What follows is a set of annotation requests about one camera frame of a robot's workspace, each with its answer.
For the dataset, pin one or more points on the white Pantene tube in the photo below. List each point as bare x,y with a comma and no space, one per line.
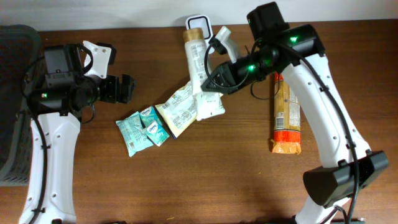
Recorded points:
207,104

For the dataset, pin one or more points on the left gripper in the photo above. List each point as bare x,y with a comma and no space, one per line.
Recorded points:
112,88

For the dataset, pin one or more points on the orange pasta bag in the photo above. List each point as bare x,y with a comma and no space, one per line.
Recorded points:
287,132

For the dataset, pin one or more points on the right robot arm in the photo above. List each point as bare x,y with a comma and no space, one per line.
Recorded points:
297,53

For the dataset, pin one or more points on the teal tissue pack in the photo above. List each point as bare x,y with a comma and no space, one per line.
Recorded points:
156,133
148,116

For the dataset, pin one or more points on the cream snack bag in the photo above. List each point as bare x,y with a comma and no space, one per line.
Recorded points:
179,111

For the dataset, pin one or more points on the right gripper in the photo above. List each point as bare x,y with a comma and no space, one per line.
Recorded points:
227,76

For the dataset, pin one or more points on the grey plastic mesh basket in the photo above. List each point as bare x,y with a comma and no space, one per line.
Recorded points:
20,45

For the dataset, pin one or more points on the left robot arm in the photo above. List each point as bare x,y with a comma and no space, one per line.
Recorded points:
75,77

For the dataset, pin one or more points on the light teal wipes packet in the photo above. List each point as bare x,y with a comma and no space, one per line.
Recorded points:
134,134

